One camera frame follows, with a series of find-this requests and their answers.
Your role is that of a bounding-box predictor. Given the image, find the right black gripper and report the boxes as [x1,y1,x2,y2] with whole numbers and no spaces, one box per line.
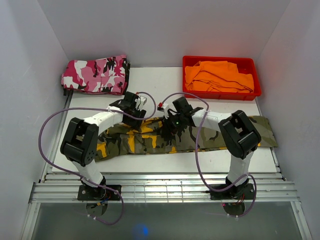
[160,113,184,138]

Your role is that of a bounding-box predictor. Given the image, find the yellow camouflage trousers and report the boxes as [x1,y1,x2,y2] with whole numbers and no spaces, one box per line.
[94,115,279,162]

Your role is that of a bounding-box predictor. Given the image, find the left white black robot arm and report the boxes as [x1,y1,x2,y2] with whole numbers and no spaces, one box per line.
[60,92,147,200]

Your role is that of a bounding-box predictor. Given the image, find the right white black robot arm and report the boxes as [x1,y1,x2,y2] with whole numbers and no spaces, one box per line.
[157,96,262,201]

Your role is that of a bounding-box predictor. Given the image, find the pink camouflage folded trousers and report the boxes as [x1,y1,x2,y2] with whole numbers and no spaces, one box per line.
[60,54,131,96]

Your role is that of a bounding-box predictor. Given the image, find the orange cloth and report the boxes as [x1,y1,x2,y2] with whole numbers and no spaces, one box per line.
[184,61,255,94]

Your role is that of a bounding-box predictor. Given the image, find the red plastic bin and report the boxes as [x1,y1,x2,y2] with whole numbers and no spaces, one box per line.
[182,55,262,101]

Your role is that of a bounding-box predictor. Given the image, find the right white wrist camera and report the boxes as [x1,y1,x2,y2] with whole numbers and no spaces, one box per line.
[157,102,170,115]

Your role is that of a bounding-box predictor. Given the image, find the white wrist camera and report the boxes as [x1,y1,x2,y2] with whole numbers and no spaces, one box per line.
[157,102,170,115]
[135,94,147,110]

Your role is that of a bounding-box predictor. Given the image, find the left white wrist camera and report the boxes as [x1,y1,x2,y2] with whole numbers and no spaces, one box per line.
[135,94,147,110]

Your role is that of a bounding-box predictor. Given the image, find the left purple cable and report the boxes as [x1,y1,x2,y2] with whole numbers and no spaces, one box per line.
[37,91,159,226]

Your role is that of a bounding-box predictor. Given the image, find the purple cable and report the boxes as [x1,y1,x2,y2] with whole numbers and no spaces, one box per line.
[161,92,256,219]
[37,91,159,226]

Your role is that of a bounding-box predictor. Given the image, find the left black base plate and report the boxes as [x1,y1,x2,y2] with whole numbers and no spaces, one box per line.
[77,185,120,201]

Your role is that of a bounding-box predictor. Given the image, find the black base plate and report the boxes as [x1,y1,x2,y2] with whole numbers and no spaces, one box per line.
[208,183,255,201]
[77,185,120,201]

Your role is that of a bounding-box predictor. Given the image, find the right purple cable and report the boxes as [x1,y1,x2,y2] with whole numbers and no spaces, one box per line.
[161,92,256,219]

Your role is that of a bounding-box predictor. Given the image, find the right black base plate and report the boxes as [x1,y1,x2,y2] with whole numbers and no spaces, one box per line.
[208,183,255,201]

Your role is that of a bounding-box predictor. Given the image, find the aluminium rail frame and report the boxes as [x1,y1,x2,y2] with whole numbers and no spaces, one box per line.
[21,94,312,240]

